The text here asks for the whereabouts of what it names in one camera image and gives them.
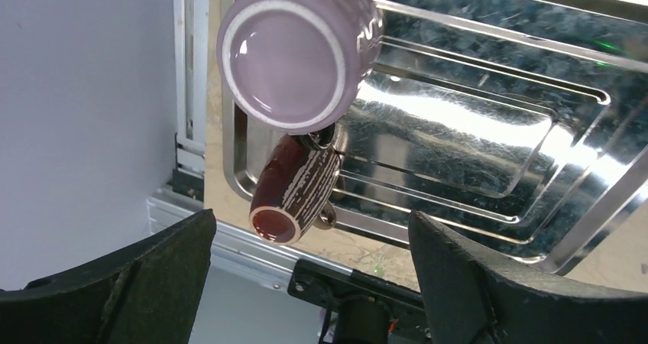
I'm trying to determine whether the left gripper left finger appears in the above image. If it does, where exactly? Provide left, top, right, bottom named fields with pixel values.
left=1, top=209, right=217, bottom=343

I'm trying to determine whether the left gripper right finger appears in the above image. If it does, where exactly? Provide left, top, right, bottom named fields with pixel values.
left=408, top=211, right=647, bottom=343

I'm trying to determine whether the brown striped mug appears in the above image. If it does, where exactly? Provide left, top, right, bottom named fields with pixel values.
left=248, top=135, right=341, bottom=245

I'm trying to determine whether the mauve mug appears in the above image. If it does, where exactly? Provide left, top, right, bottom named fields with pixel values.
left=217, top=0, right=384, bottom=135

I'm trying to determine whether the metal tray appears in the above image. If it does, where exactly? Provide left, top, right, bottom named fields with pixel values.
left=220, top=0, right=648, bottom=277

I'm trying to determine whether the aluminium frame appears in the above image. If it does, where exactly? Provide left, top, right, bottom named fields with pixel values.
left=147, top=0, right=352, bottom=292

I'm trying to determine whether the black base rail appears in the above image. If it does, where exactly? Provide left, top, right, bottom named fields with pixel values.
left=287, top=259, right=432, bottom=343

